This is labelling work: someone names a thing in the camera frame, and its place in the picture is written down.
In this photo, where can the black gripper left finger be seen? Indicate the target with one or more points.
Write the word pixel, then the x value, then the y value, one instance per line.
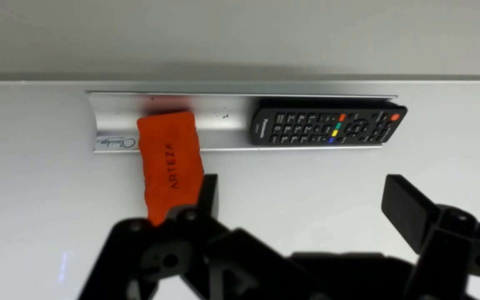
pixel 183 255

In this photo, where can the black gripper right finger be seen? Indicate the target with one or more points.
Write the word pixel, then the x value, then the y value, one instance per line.
pixel 450 250

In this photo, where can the orange whiteboard eraser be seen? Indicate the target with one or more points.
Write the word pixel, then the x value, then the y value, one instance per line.
pixel 166 160

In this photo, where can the aluminium marker tray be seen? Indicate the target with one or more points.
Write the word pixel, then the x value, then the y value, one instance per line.
pixel 223 119

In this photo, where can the white wall whiteboard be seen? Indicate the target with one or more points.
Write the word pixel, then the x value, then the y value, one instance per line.
pixel 306 184

